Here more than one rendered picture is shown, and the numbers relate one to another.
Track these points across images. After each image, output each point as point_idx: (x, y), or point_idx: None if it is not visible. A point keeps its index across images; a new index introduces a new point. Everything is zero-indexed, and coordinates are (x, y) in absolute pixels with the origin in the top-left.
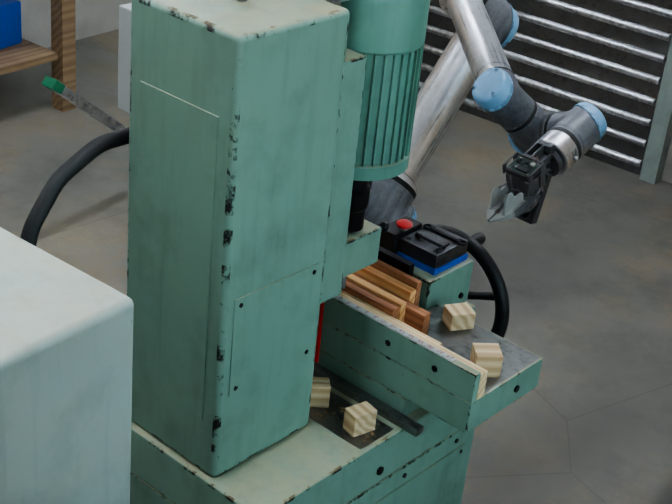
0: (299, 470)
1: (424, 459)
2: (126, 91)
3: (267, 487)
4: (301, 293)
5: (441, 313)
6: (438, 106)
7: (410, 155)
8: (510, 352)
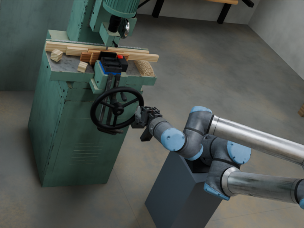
0: None
1: (58, 85)
2: None
3: (57, 35)
4: (82, 4)
5: (89, 70)
6: (258, 178)
7: (236, 175)
8: (59, 67)
